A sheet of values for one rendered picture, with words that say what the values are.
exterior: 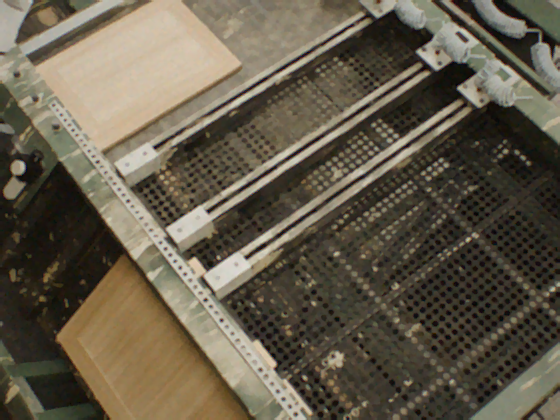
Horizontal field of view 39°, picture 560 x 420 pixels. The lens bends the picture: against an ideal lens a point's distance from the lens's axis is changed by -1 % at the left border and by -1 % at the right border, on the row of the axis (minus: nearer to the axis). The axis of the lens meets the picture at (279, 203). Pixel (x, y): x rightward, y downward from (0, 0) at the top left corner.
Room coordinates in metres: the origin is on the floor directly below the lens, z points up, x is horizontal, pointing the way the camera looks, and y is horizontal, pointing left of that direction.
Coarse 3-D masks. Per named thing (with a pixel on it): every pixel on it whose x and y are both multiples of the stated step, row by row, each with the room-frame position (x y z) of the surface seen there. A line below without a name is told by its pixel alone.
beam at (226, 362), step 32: (0, 64) 2.50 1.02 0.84; (64, 128) 2.36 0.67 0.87; (64, 160) 2.29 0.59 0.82; (96, 192) 2.23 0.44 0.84; (128, 192) 2.24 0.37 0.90; (128, 224) 2.17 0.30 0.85; (128, 256) 2.17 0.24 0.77; (160, 256) 2.12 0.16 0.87; (160, 288) 2.06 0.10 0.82; (192, 320) 2.01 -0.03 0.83; (224, 352) 1.96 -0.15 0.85; (256, 352) 1.98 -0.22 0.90; (224, 384) 1.98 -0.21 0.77; (256, 384) 1.92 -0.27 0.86; (256, 416) 1.86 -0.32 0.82; (288, 416) 1.88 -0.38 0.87
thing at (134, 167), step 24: (360, 0) 2.78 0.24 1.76; (384, 0) 2.80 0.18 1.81; (360, 24) 2.76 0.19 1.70; (384, 24) 2.85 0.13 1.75; (312, 48) 2.67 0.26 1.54; (336, 48) 2.71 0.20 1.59; (264, 72) 2.58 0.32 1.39; (288, 72) 2.59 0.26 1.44; (240, 96) 2.53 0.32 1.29; (264, 96) 2.56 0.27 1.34; (192, 120) 2.42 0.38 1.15; (216, 120) 2.44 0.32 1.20; (168, 144) 2.35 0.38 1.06; (192, 144) 2.42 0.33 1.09; (120, 168) 2.27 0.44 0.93; (144, 168) 2.30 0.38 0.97
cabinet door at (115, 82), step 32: (160, 0) 2.80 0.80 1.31; (96, 32) 2.67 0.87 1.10; (128, 32) 2.69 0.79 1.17; (160, 32) 2.71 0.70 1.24; (192, 32) 2.72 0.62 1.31; (64, 64) 2.57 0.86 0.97; (96, 64) 2.59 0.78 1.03; (128, 64) 2.60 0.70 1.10; (160, 64) 2.62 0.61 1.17; (192, 64) 2.63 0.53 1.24; (224, 64) 2.65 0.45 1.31; (64, 96) 2.48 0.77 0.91; (96, 96) 2.50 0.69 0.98; (128, 96) 2.52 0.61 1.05; (160, 96) 2.53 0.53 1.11; (192, 96) 2.56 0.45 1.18; (96, 128) 2.41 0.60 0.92; (128, 128) 2.43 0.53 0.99
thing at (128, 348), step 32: (96, 288) 2.41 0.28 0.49; (128, 288) 2.37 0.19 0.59; (96, 320) 2.38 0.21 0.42; (128, 320) 2.34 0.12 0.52; (160, 320) 2.30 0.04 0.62; (96, 352) 2.34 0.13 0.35; (128, 352) 2.31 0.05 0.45; (160, 352) 2.27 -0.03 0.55; (192, 352) 2.24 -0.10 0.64; (96, 384) 2.31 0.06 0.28; (128, 384) 2.27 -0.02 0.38; (160, 384) 2.24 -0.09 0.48; (192, 384) 2.21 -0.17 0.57; (128, 416) 2.24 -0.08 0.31; (160, 416) 2.21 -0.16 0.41; (192, 416) 2.18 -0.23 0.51; (224, 416) 2.14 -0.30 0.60
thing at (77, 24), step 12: (108, 0) 2.75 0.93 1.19; (120, 0) 2.76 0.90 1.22; (132, 0) 2.79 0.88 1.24; (84, 12) 2.70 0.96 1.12; (96, 12) 2.71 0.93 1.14; (108, 12) 2.73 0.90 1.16; (60, 24) 2.65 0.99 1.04; (72, 24) 2.66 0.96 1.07; (84, 24) 2.68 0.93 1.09; (96, 24) 2.72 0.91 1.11; (48, 36) 2.61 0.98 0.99; (60, 36) 2.62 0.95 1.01; (72, 36) 2.67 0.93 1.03; (24, 48) 2.57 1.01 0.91; (36, 48) 2.57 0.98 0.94; (48, 48) 2.61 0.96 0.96
